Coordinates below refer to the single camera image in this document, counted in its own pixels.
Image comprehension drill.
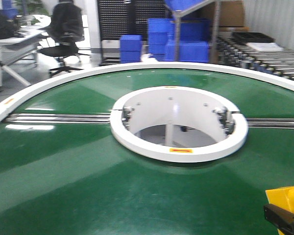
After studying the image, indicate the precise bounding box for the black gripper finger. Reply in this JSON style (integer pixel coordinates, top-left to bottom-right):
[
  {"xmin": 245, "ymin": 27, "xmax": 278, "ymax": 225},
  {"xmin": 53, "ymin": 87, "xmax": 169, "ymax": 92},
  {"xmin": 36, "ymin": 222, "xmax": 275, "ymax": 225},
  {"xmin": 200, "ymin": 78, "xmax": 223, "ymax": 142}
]
[{"xmin": 263, "ymin": 204, "xmax": 294, "ymax": 235}]

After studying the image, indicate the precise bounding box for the yellow toy brick block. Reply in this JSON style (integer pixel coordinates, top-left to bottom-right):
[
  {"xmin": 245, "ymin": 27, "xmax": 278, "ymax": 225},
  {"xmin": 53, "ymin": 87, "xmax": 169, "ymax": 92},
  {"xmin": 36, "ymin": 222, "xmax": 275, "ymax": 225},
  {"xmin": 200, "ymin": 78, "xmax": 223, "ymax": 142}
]
[{"xmin": 266, "ymin": 186, "xmax": 294, "ymax": 235}]

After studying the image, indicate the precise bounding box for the right steel roller bar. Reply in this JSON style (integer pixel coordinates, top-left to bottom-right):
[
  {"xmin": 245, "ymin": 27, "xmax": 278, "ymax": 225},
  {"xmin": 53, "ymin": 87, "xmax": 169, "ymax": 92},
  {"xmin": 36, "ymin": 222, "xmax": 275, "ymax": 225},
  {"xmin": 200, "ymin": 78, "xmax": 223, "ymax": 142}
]
[{"xmin": 246, "ymin": 117, "xmax": 294, "ymax": 129}]

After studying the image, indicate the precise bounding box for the steel roller bar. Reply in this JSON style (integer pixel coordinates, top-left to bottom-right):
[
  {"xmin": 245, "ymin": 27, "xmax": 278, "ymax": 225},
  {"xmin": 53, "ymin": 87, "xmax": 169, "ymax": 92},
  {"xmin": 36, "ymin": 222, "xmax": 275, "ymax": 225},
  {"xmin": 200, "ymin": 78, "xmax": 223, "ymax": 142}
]
[
  {"xmin": 246, "ymin": 117, "xmax": 294, "ymax": 129},
  {"xmin": 4, "ymin": 113, "xmax": 110, "ymax": 124}
]

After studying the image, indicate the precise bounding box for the yellow arrow sticker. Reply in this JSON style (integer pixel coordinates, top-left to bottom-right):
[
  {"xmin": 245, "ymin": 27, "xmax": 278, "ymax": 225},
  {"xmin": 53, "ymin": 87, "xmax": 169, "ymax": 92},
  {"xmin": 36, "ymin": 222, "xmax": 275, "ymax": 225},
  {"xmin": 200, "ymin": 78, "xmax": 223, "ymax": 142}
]
[{"xmin": 169, "ymin": 148, "xmax": 193, "ymax": 153}]

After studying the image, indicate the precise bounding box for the steel roller conveyor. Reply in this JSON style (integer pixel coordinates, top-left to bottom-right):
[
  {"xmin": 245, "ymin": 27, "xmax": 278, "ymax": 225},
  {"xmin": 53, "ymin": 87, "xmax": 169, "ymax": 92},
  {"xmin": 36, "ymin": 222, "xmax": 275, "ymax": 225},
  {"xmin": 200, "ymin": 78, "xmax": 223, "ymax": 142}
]
[{"xmin": 217, "ymin": 36, "xmax": 294, "ymax": 81}]

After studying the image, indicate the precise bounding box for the white flat tray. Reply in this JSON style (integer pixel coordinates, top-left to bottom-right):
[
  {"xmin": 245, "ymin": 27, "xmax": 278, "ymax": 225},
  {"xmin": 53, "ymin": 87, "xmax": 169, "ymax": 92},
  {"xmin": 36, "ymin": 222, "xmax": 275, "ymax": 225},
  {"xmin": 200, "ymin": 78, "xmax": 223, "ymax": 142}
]
[{"xmin": 246, "ymin": 43, "xmax": 284, "ymax": 52}]

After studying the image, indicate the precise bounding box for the black compartment tray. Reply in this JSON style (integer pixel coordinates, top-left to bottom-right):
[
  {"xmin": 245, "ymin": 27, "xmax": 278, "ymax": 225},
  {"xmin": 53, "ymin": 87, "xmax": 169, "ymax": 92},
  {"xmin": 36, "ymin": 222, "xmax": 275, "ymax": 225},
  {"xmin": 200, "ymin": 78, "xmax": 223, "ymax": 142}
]
[{"xmin": 232, "ymin": 32, "xmax": 275, "ymax": 44}]

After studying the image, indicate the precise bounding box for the large blue crate front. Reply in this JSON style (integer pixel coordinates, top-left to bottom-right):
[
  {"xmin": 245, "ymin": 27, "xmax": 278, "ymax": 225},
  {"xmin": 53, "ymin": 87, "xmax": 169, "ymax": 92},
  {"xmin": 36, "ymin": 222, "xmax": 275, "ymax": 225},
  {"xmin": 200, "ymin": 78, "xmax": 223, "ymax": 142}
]
[{"xmin": 164, "ymin": 40, "xmax": 209, "ymax": 63}]

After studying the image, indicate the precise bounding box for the cardboard box on shelf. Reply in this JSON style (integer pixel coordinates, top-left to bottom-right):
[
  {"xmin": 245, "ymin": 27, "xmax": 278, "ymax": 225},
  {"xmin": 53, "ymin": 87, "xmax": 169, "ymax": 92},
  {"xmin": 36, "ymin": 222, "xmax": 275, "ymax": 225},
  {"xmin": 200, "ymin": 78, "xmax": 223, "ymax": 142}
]
[{"xmin": 200, "ymin": 0, "xmax": 245, "ymax": 28}]

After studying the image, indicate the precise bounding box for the left steel roller bar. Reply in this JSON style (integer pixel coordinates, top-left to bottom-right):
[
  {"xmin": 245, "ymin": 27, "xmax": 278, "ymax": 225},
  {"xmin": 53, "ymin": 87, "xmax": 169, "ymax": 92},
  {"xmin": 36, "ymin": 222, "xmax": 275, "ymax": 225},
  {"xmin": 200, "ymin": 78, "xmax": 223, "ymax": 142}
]
[{"xmin": 4, "ymin": 113, "xmax": 110, "ymax": 124}]

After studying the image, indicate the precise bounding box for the tall blue crate stack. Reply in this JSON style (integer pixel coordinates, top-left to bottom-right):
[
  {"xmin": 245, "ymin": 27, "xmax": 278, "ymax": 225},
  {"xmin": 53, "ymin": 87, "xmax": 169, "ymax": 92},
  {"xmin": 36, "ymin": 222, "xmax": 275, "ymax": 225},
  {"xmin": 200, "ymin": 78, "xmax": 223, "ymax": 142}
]
[{"xmin": 147, "ymin": 18, "xmax": 171, "ymax": 54}]

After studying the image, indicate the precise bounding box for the metal shelf rack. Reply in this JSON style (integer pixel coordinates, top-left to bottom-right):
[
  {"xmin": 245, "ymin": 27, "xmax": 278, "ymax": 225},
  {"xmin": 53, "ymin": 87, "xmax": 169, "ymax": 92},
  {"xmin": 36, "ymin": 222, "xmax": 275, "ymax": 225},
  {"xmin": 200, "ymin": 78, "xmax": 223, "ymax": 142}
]
[{"xmin": 164, "ymin": 0, "xmax": 221, "ymax": 64}]

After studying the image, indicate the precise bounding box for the small blue crate stack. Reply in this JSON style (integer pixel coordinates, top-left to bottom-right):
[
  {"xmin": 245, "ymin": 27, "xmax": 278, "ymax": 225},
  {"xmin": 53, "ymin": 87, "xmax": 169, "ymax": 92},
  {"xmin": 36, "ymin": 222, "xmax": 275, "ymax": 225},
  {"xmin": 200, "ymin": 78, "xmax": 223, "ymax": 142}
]
[{"xmin": 120, "ymin": 34, "xmax": 143, "ymax": 63}]

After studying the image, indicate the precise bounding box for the black pegboard rack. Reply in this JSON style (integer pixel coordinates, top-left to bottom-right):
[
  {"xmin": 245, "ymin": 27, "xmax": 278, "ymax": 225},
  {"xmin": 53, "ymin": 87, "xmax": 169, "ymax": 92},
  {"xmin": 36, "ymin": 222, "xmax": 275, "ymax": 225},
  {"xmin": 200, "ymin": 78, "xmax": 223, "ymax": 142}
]
[{"xmin": 98, "ymin": 0, "xmax": 166, "ymax": 66}]

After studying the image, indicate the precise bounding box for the black office chair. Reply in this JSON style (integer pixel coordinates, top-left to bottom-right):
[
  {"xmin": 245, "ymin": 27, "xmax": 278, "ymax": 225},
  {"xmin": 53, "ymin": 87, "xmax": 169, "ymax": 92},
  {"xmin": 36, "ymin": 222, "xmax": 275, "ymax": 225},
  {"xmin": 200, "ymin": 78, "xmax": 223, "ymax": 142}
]
[{"xmin": 39, "ymin": 0, "xmax": 84, "ymax": 77}]

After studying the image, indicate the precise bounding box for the white outer conveyor rim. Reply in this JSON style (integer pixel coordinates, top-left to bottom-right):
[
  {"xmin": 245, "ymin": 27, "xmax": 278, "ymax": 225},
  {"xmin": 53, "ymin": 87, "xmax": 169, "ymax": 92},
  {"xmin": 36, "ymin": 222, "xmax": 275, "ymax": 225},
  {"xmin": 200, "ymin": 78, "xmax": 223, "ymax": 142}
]
[{"xmin": 0, "ymin": 62, "xmax": 294, "ymax": 122}]

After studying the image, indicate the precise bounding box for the white office desk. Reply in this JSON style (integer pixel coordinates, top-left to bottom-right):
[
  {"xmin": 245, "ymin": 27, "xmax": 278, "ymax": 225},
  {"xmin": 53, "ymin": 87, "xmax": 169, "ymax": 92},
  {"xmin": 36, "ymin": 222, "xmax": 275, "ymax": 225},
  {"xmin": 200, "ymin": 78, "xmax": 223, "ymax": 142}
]
[{"xmin": 0, "ymin": 15, "xmax": 50, "ymax": 88}]

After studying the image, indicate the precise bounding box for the white inner conveyor ring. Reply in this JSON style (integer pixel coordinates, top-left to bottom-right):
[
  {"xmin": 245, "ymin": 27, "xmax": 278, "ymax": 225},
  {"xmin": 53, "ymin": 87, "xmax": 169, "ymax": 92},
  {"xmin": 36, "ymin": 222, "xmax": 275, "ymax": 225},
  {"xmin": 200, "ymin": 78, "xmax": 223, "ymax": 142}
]
[{"xmin": 109, "ymin": 86, "xmax": 249, "ymax": 164}]

